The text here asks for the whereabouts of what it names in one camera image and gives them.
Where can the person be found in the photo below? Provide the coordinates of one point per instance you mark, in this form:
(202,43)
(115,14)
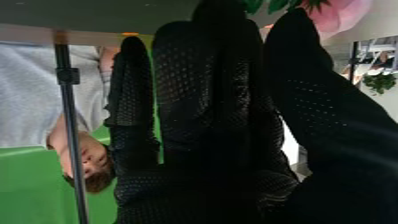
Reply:
(30,100)

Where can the black stand pole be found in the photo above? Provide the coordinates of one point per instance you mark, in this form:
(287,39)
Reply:
(72,140)

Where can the pink flower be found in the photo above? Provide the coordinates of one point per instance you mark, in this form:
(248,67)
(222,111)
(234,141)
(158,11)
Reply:
(348,16)

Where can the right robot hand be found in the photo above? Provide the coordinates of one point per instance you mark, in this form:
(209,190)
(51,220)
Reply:
(214,133)

